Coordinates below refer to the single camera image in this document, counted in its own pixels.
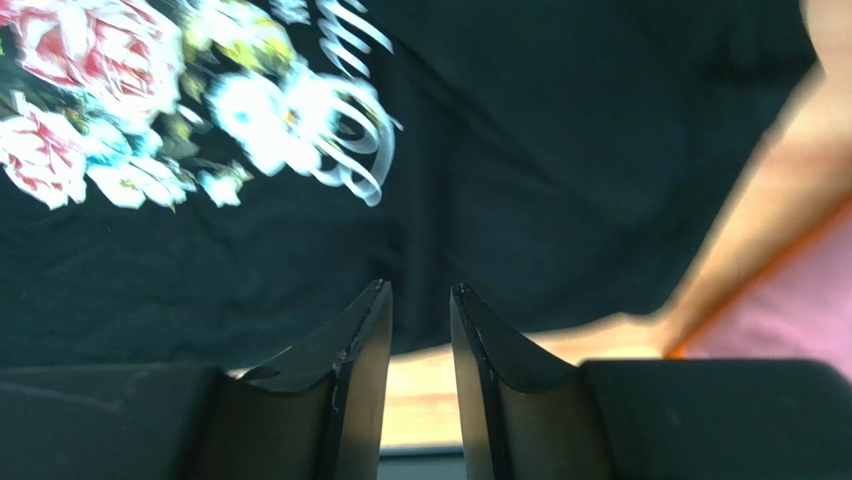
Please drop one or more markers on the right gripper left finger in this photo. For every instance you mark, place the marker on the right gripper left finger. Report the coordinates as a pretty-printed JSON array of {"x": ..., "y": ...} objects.
[{"x": 314, "y": 411}]

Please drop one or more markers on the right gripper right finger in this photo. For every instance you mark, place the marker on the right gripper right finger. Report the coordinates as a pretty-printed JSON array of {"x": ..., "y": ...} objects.
[{"x": 526, "y": 414}]

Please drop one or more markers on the black floral t shirt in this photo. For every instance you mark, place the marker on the black floral t shirt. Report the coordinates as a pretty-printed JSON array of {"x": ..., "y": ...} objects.
[{"x": 208, "y": 181}]

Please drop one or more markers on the folded orange t shirt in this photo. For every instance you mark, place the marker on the folded orange t shirt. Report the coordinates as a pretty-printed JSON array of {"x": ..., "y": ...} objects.
[{"x": 732, "y": 293}]

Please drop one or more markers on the folded pink t shirt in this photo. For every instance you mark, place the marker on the folded pink t shirt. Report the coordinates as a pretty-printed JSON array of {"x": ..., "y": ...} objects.
[{"x": 798, "y": 306}]

